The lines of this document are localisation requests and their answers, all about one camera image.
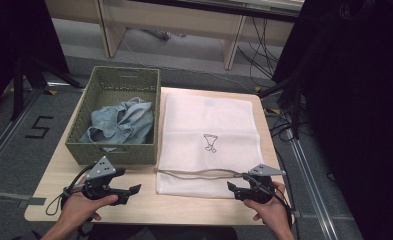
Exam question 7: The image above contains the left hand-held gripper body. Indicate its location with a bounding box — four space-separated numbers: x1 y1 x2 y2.
82 155 120 205

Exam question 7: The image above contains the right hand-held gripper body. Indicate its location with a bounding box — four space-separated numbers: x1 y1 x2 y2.
247 163 287 204

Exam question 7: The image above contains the green woven basket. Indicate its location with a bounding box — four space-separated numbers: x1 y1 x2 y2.
64 65 162 167

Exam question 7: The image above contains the light blue denim shirt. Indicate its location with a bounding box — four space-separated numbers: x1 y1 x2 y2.
78 96 155 153

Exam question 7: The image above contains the white mesh laundry bag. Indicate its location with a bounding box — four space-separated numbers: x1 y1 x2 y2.
155 92 265 200

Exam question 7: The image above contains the person's right hand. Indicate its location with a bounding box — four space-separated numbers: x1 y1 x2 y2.
243 181 292 231

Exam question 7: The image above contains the person's left hand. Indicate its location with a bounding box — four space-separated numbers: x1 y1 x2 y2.
58 193 119 225

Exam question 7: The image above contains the person's dark lap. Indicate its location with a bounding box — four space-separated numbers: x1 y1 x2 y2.
80 224 239 240

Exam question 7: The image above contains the black tripod stand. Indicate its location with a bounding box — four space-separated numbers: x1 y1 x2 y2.
10 54 85 122
258 33 318 141

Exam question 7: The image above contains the black curtain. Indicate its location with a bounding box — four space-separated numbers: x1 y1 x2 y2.
272 0 393 240
0 0 70 113

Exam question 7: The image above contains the grey power strip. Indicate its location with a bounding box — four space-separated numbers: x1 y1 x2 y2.
143 29 187 42

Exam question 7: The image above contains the light wooden desk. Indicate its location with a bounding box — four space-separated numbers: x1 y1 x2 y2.
43 0 306 71

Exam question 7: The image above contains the right hand-held gripper black cable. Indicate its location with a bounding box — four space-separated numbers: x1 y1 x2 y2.
247 174 294 231

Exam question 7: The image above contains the metal floor rail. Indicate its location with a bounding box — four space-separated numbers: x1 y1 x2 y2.
288 136 339 240
0 89 42 181

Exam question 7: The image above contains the thin white floor cable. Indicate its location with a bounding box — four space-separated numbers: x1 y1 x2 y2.
118 28 256 95

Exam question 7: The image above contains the bundle of black floor cables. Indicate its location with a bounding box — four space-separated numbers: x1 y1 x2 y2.
237 16 305 143

